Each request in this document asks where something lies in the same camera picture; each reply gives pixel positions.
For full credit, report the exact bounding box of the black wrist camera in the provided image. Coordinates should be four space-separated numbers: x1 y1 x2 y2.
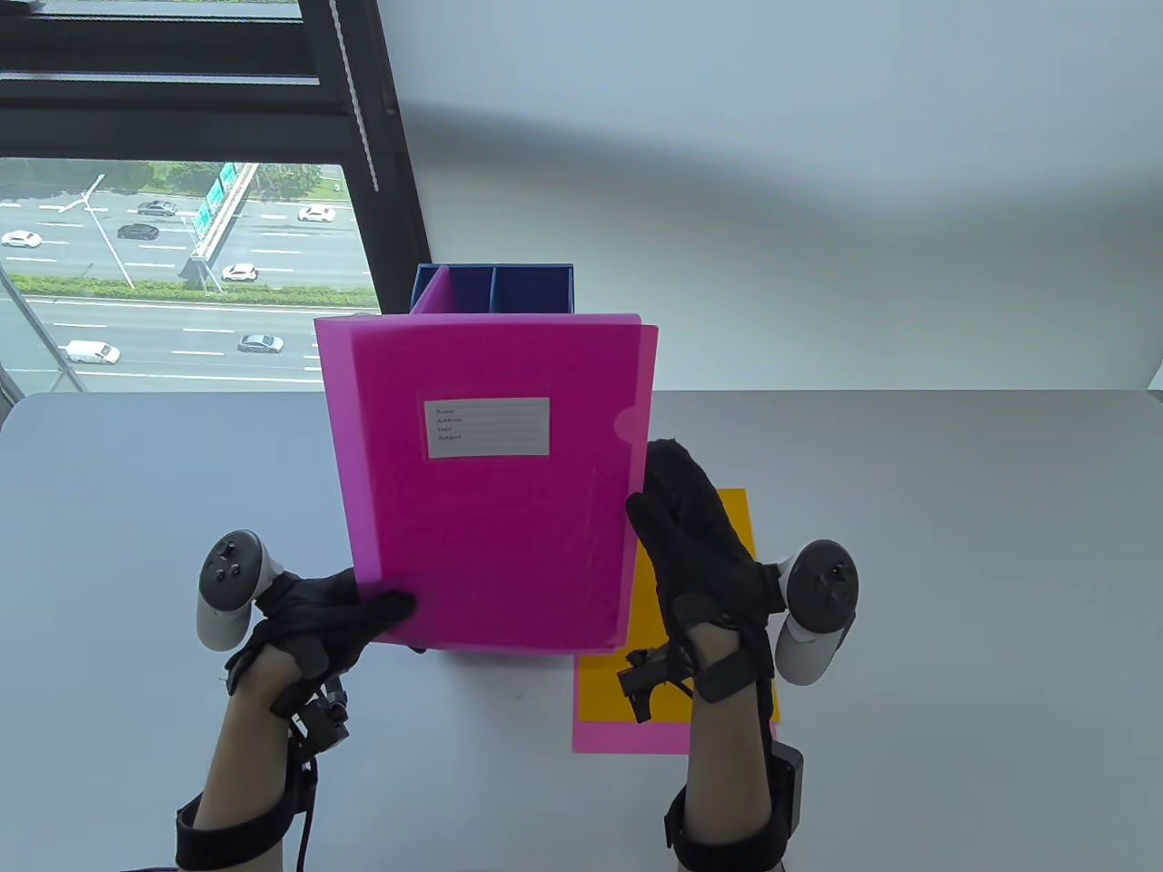
291 689 351 755
618 647 696 723

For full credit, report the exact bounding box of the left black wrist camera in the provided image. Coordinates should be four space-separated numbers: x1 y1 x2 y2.
291 689 351 755

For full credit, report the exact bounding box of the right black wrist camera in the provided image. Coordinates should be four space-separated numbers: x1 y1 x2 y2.
618 647 696 723

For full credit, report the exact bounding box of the pink L-shaped folder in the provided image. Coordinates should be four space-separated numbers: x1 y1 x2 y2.
411 271 457 316
313 313 660 653

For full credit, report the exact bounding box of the blue plastic file organizer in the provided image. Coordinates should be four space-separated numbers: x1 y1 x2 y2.
409 263 582 666

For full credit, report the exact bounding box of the black forearm sensor box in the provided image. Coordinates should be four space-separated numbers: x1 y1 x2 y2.
770 740 806 832

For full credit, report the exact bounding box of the left grey tracking controller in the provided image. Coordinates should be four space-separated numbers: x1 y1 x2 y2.
197 531 273 652

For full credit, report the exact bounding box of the person's left hand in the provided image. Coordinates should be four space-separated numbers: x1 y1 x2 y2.
225 568 417 718

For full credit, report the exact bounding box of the person's left forearm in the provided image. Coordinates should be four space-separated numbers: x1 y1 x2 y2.
195 654 305 827

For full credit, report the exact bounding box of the grey tracking controller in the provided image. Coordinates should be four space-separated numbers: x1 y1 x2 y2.
197 531 273 652
772 540 860 687

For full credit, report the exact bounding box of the white bead chain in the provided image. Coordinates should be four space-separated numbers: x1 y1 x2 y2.
329 0 380 193

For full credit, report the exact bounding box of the left black cable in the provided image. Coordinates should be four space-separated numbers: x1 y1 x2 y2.
289 754 317 872

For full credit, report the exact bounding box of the pink plastic folder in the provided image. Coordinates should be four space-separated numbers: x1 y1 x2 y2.
350 318 644 648

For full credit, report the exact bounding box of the pink cardstock sheet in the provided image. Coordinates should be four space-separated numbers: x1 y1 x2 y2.
572 720 780 755

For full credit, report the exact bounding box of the right grey tracking controller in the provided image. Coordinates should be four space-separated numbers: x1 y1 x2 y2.
772 540 860 687

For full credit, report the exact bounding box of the person's right hand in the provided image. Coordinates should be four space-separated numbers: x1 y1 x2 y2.
625 439 788 705

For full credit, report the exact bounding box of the highway sign gantry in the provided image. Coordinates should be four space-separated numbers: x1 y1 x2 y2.
179 162 262 293

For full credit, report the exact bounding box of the orange cardstock sheet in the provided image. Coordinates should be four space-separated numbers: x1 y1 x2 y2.
574 489 780 725

